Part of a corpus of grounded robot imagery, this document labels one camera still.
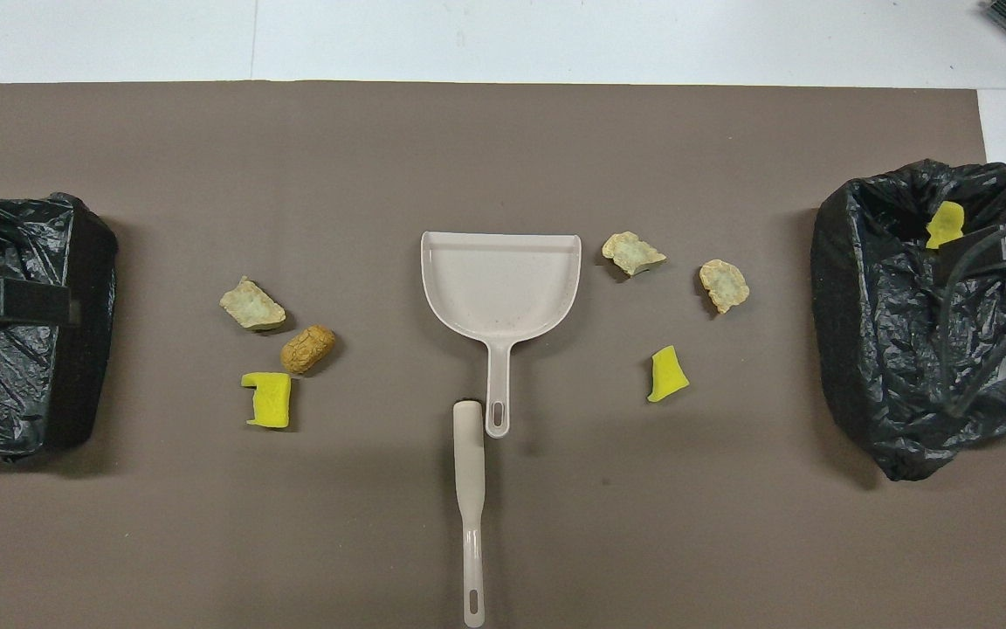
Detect pale crusty foam chunk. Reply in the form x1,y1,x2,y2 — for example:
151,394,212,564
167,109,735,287
602,232,668,278
219,276,287,332

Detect small yellow sponge scrap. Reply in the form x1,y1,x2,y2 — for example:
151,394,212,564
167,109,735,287
926,200,967,251

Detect brown cracked foam nugget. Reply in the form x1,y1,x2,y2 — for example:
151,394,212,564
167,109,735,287
280,325,336,375

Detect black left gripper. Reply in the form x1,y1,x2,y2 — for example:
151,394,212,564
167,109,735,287
0,278,80,329

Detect wedge yellow sponge piece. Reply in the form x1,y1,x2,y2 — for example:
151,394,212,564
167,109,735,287
647,345,691,404

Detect rounded pale foam chunk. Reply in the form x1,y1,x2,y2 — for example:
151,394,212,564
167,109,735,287
699,259,750,315

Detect brown table mat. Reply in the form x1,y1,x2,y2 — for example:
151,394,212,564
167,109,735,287
0,81,1006,629

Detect beige plastic dustpan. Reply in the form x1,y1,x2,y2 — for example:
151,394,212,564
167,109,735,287
420,231,582,439

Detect black bag lined bin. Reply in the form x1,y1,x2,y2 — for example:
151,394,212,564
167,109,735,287
0,192,120,460
810,159,1006,482

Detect notched yellow sponge piece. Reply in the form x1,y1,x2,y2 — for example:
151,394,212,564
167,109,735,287
240,372,293,429

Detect beige brush black bristles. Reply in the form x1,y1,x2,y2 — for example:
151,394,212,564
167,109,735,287
453,399,486,628

